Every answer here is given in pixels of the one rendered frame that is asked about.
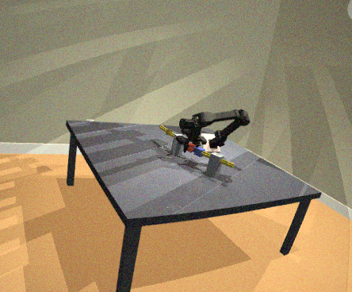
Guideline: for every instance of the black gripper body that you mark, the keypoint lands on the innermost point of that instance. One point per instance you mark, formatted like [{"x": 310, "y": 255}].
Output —
[{"x": 192, "y": 137}]

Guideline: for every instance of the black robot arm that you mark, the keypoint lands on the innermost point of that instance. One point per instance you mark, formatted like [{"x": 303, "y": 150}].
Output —
[{"x": 207, "y": 118}]

